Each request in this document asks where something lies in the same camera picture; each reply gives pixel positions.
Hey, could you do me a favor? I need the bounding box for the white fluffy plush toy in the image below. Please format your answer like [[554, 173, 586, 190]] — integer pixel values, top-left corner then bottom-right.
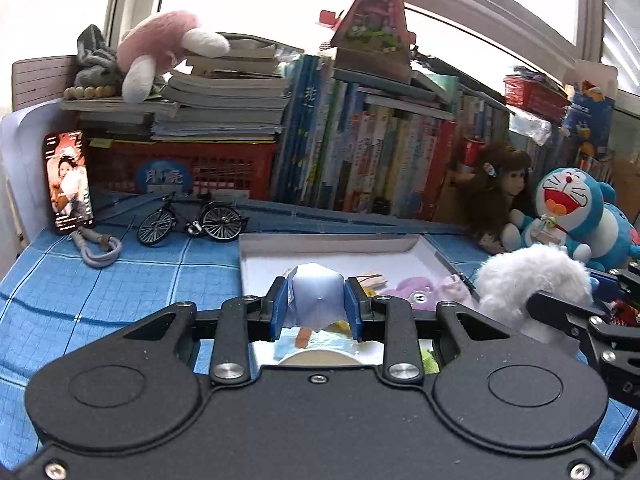
[[472, 242, 596, 343]]

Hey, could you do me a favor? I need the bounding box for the brown monkey plush toy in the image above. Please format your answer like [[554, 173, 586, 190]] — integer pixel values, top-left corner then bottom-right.
[[460, 140, 536, 256]]

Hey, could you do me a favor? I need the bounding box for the black model bicycle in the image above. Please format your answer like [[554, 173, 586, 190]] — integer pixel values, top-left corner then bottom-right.
[[136, 192, 249, 247]]

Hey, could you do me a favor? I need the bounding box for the blue checked tablecloth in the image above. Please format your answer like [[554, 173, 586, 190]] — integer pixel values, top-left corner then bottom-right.
[[0, 187, 640, 461]]

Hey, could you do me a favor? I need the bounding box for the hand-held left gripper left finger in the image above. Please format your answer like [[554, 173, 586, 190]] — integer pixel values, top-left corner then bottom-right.
[[120, 275, 292, 387]]

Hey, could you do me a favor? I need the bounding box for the stack of flat books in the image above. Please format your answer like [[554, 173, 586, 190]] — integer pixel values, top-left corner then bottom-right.
[[62, 42, 306, 143]]

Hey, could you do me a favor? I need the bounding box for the blue cat plush toy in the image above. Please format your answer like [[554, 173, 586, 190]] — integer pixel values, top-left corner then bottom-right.
[[502, 167, 640, 273]]

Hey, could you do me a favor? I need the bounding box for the small red basket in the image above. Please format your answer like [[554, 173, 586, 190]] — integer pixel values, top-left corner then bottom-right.
[[502, 67, 573, 126]]

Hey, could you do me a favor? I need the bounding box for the small Doraemon figure on shelf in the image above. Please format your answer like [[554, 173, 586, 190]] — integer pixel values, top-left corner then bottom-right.
[[560, 80, 616, 161]]

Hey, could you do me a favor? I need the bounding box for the pink white plush toy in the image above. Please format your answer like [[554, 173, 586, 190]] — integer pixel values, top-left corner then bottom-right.
[[116, 10, 231, 103]]

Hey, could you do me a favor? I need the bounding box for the house shaped cardboard box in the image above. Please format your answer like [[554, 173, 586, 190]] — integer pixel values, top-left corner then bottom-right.
[[317, 0, 417, 85]]

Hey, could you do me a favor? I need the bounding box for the row of upright books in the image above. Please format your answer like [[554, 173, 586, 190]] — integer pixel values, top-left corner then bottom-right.
[[272, 52, 511, 221]]

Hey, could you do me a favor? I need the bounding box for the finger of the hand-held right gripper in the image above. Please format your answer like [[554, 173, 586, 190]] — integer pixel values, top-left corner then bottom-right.
[[527, 289, 609, 341], [588, 260, 640, 307]]

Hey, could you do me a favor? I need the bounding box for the wooden bead string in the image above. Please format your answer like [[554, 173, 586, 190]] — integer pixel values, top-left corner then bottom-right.
[[64, 85, 118, 101]]

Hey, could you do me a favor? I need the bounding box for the red plastic basket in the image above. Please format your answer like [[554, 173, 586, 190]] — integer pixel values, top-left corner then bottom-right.
[[85, 137, 281, 201]]

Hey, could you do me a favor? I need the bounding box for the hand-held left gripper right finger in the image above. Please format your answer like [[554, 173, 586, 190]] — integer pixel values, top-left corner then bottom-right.
[[344, 275, 502, 387]]

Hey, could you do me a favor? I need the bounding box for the pale lined notebook board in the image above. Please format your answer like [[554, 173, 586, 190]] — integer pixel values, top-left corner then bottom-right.
[[11, 55, 81, 111]]

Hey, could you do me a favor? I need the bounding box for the grey rope with carabiner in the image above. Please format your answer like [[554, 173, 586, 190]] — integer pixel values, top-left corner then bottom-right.
[[72, 226, 123, 268]]

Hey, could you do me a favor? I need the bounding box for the white cardboard box tray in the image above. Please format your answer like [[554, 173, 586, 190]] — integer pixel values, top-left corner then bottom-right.
[[237, 232, 481, 376]]

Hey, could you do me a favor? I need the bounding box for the small yellow toy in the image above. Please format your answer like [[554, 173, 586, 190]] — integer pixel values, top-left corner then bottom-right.
[[350, 271, 393, 298]]

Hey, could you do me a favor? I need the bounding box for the purple white plush toy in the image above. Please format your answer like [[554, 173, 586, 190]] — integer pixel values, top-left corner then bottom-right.
[[385, 275, 476, 311]]

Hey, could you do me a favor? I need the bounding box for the white octopus plush toy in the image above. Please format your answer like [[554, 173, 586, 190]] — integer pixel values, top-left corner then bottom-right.
[[285, 262, 351, 333]]

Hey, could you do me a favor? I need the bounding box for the smartphone with lit screen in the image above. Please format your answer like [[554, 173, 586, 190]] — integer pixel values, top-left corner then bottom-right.
[[42, 130, 96, 236]]

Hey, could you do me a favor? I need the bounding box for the clear plastic bag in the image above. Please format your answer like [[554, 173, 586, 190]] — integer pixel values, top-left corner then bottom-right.
[[507, 107, 553, 143]]

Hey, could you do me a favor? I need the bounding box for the grey plush toy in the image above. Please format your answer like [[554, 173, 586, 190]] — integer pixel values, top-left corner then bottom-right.
[[75, 24, 126, 92]]

